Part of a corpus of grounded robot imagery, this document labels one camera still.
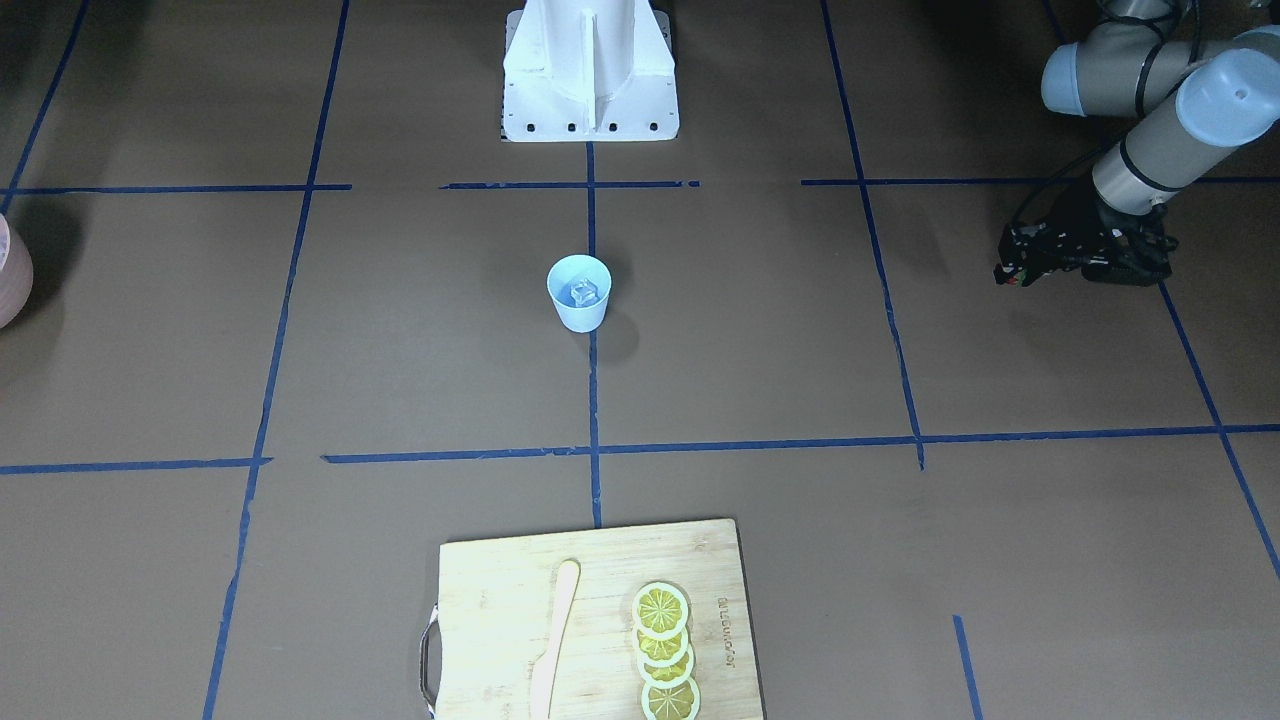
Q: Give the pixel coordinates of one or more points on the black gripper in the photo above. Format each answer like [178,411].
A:
[1072,218]

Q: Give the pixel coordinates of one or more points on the clear ice cube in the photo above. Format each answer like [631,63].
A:
[583,293]

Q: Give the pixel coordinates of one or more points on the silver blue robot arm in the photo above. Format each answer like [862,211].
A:
[1193,104]

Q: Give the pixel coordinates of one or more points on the light blue plastic cup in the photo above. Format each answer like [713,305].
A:
[562,274]

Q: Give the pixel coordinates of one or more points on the lemon slice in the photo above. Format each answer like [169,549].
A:
[657,652]
[660,611]
[668,676]
[679,702]

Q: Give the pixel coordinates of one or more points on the wooden cutting board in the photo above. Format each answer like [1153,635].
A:
[493,612]

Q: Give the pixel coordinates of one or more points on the yellow plastic knife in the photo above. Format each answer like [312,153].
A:
[544,670]

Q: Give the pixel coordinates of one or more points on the pink bowl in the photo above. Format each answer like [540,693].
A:
[17,273]

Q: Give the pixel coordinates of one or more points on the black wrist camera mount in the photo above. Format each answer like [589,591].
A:
[1139,260]

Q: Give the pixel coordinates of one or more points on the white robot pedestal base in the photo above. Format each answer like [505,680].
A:
[589,71]

